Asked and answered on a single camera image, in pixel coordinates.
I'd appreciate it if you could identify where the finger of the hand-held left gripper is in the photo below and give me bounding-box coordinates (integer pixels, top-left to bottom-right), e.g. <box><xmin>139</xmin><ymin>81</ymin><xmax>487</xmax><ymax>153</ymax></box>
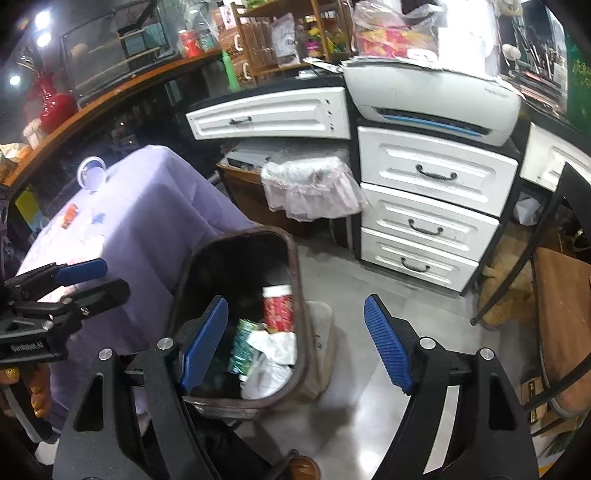
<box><xmin>4</xmin><ymin>258</ymin><xmax>108</xmax><ymax>301</ymax></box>
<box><xmin>9</xmin><ymin>278</ymin><xmax>131</xmax><ymax>324</ymax></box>

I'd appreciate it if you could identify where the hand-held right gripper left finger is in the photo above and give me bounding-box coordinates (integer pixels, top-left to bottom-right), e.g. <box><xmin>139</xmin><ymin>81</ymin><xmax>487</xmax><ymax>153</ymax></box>
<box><xmin>52</xmin><ymin>295</ymin><xmax>230</xmax><ymax>480</ymax></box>

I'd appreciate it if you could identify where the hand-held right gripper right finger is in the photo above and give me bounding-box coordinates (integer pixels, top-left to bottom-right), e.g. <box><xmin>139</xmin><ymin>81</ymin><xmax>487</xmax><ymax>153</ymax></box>
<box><xmin>363</xmin><ymin>294</ymin><xmax>540</xmax><ymax>480</ymax></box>

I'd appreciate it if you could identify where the green drink can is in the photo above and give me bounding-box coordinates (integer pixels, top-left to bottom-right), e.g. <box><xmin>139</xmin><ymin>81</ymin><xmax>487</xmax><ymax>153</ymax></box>
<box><xmin>227</xmin><ymin>318</ymin><xmax>269</xmax><ymax>376</ymax></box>

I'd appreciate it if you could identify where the translucent white plastic bag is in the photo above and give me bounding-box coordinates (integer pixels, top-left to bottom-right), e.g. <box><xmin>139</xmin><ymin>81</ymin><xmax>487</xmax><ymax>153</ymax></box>
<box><xmin>240</xmin><ymin>355</ymin><xmax>295</xmax><ymax>401</ymax></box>

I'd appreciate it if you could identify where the red patterned paper cup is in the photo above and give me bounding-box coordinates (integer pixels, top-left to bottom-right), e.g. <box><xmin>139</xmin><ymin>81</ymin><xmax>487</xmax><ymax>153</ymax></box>
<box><xmin>262</xmin><ymin>284</ymin><xmax>295</xmax><ymax>334</ymax></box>

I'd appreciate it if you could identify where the brown trash bin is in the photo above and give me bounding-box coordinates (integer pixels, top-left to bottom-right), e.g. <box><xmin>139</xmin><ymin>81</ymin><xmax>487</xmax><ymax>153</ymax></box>
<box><xmin>166</xmin><ymin>226</ymin><xmax>319</xmax><ymax>409</ymax></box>

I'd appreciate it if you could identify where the person's left hand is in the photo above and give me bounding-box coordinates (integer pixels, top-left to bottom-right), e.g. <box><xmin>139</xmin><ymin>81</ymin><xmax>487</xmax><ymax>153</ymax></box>
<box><xmin>0</xmin><ymin>366</ymin><xmax>51</xmax><ymax>418</ymax></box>

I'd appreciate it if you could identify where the beige cloth bag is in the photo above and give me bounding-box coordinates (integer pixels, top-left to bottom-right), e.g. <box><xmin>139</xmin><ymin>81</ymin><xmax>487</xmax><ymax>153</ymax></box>
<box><xmin>300</xmin><ymin>300</ymin><xmax>337</xmax><ymax>400</ymax></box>

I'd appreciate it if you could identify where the purple floral tablecloth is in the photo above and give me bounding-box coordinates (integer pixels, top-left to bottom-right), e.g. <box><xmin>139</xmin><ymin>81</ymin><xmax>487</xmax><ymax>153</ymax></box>
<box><xmin>16</xmin><ymin>144</ymin><xmax>259</xmax><ymax>430</ymax></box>

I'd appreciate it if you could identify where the yellow and teal box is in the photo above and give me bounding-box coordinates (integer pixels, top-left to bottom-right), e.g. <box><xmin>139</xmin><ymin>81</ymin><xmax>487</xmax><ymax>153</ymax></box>
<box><xmin>16</xmin><ymin>185</ymin><xmax>47</xmax><ymax>232</ymax></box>

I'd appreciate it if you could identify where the white cabinet drawer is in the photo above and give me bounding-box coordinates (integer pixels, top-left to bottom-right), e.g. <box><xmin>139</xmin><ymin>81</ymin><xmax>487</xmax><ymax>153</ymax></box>
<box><xmin>360</xmin><ymin>183</ymin><xmax>500</xmax><ymax>250</ymax></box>
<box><xmin>360</xmin><ymin>227</ymin><xmax>480</xmax><ymax>292</ymax></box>
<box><xmin>358</xmin><ymin>127</ymin><xmax>519</xmax><ymax>217</ymax></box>

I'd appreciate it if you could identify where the white paper cup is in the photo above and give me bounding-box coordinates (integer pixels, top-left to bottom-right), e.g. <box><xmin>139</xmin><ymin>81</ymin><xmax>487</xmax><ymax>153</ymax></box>
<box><xmin>78</xmin><ymin>156</ymin><xmax>108</xmax><ymax>191</ymax></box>

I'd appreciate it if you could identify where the brown paper bag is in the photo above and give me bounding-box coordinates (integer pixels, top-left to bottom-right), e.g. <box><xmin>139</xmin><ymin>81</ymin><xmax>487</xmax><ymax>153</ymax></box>
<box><xmin>478</xmin><ymin>258</ymin><xmax>536</xmax><ymax>328</ymax></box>

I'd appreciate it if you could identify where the yellow snack bag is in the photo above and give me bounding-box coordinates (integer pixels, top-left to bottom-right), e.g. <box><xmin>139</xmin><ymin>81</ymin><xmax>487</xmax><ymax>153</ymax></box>
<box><xmin>0</xmin><ymin>143</ymin><xmax>33</xmax><ymax>164</ymax></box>

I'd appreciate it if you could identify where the brown leather shoe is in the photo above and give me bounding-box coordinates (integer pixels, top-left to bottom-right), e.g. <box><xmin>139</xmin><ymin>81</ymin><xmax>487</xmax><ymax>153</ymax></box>
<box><xmin>286</xmin><ymin>455</ymin><xmax>321</xmax><ymax>480</ymax></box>

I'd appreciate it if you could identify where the red ceramic vase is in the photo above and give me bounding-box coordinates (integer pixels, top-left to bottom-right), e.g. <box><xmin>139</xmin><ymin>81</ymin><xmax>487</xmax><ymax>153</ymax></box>
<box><xmin>28</xmin><ymin>76</ymin><xmax>77</xmax><ymax>134</ymax></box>

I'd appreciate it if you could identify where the wooden counter with glass front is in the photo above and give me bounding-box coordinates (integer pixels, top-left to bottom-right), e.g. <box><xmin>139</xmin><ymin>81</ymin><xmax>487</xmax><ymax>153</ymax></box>
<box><xmin>0</xmin><ymin>48</ymin><xmax>227</xmax><ymax>259</ymax></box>

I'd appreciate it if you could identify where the round wooden table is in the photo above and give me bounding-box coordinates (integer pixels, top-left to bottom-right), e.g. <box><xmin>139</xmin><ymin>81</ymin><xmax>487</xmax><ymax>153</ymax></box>
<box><xmin>531</xmin><ymin>247</ymin><xmax>591</xmax><ymax>416</ymax></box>

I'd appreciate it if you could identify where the glass display case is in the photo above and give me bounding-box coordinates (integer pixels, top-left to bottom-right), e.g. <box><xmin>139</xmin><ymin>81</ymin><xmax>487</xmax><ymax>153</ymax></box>
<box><xmin>60</xmin><ymin>0</ymin><xmax>181</xmax><ymax>100</ymax></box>

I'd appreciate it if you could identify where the wide white drawer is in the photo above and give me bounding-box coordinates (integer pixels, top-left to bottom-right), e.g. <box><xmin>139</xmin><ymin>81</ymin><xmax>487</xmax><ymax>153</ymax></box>
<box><xmin>186</xmin><ymin>87</ymin><xmax>352</xmax><ymax>140</ymax></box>

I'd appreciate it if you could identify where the green bottle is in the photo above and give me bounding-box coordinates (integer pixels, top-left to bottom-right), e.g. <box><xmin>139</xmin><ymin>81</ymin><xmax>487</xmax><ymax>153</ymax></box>
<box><xmin>222</xmin><ymin>50</ymin><xmax>238</xmax><ymax>90</ymax></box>

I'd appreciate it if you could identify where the white desk drawer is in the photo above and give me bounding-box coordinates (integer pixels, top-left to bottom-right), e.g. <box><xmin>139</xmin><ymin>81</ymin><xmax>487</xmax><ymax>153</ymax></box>
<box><xmin>522</xmin><ymin>124</ymin><xmax>591</xmax><ymax>192</ymax></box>

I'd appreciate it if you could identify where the white printer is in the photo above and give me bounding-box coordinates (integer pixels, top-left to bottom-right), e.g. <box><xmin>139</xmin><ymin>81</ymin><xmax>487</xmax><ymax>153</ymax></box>
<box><xmin>344</xmin><ymin>62</ymin><xmax>522</xmax><ymax>147</ymax></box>

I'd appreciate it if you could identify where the brown printed cardboard box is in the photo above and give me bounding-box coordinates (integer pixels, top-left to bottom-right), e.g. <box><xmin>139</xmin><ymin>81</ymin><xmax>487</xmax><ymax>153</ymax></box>
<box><xmin>219</xmin><ymin>21</ymin><xmax>259</xmax><ymax>52</ymax></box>
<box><xmin>228</xmin><ymin>58</ymin><xmax>260</xmax><ymax>86</ymax></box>

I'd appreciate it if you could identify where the dark packet with white label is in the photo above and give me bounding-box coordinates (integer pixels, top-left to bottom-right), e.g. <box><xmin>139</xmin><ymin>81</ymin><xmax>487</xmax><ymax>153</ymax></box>
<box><xmin>270</xmin><ymin>13</ymin><xmax>296</xmax><ymax>65</ymax></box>

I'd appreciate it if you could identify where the bag of colourful snacks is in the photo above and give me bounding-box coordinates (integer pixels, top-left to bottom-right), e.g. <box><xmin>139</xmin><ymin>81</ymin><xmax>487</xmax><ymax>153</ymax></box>
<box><xmin>353</xmin><ymin>0</ymin><xmax>439</xmax><ymax>61</ymax></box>

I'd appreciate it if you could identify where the green sign board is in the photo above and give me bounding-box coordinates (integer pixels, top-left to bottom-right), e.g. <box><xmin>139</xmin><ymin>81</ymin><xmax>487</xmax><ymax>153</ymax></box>
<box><xmin>566</xmin><ymin>37</ymin><xmax>591</xmax><ymax>121</ymax></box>

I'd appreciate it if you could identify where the wooden shelf rack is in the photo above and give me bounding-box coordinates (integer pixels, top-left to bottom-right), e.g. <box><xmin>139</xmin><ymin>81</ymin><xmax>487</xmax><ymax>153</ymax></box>
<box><xmin>231</xmin><ymin>0</ymin><xmax>356</xmax><ymax>77</ymax></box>

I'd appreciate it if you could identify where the black metal chair frame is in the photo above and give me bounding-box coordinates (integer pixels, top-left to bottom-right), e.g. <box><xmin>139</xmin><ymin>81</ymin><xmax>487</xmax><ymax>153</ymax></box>
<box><xmin>471</xmin><ymin>161</ymin><xmax>591</xmax><ymax>326</ymax></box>

